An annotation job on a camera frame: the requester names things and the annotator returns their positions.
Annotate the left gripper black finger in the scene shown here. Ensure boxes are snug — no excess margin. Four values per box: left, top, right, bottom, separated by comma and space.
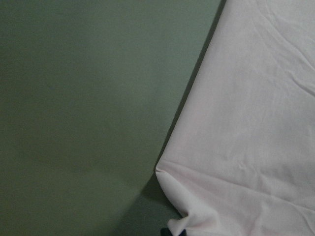
160, 228, 187, 236

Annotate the pink Snoopy t-shirt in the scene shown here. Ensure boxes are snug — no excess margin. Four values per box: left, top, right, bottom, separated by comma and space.
156, 0, 315, 236

